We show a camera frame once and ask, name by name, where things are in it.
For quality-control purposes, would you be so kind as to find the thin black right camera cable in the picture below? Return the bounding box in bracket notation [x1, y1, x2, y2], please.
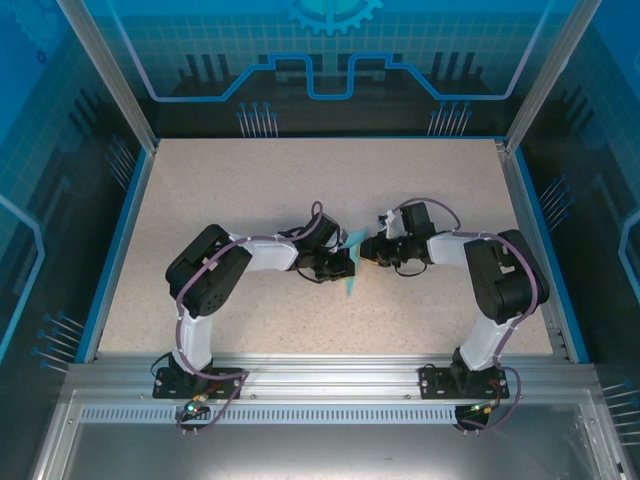
[394, 259, 431, 277]

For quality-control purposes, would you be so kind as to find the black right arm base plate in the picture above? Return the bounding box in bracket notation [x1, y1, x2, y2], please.
[418, 363, 512, 401]

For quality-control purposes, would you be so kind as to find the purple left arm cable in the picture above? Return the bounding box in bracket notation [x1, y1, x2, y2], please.
[174, 200, 324, 436]

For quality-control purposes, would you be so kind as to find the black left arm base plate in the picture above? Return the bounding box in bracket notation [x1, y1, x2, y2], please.
[152, 366, 250, 401]

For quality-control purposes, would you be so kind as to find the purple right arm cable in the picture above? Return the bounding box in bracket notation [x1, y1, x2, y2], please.
[392, 198, 547, 436]

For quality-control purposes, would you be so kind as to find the thin black camera cable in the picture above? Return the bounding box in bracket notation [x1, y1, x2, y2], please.
[394, 259, 431, 277]
[295, 267, 334, 285]

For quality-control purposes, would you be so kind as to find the light blue cloth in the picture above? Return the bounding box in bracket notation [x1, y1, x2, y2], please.
[343, 226, 371, 298]

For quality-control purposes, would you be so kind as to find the aluminium frame post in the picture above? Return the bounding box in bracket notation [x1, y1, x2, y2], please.
[53, 0, 162, 154]
[502, 0, 604, 154]

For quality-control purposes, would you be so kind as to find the thin black left camera cable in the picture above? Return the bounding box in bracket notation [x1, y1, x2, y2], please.
[295, 267, 334, 285]

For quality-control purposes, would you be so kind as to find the blue table edge strip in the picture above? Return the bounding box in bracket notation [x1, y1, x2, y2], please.
[514, 149, 592, 364]
[74, 148, 157, 364]

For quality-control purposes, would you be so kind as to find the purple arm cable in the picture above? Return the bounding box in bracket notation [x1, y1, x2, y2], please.
[174, 200, 324, 436]
[392, 198, 547, 436]

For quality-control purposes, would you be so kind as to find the wide aluminium frame rail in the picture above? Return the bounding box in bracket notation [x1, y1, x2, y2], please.
[64, 351, 601, 401]

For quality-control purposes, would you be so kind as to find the grey metal panel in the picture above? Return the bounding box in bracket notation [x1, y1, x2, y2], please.
[29, 389, 631, 480]

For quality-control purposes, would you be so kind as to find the slotted aluminium cable duct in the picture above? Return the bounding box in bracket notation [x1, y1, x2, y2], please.
[78, 405, 464, 423]

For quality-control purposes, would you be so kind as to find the narrow aluminium side rail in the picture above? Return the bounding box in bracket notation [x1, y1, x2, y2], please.
[494, 139, 571, 364]

